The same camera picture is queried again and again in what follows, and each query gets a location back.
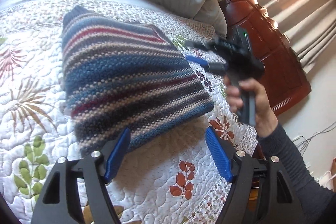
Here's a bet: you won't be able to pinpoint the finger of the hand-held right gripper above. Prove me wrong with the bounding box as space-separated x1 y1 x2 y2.
184 54 228 74
185 39 229 52

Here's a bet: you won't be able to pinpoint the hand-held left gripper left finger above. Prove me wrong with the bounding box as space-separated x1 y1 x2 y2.
31 127 131 224

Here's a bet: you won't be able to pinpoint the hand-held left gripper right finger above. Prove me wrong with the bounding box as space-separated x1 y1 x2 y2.
205 126 306 224

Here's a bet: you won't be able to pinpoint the striped knitted sweater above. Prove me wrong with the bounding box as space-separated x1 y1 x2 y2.
61 5 214 157

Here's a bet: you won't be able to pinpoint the person's right hand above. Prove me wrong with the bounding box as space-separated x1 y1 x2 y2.
223 74 278 138

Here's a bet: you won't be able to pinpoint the wooden headboard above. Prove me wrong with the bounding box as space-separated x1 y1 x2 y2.
188 0 311 115

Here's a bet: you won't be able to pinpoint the floral quilted bedspread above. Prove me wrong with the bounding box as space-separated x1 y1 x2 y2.
0 0 259 224

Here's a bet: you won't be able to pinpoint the white cables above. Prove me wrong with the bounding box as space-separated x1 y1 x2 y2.
293 126 336 160

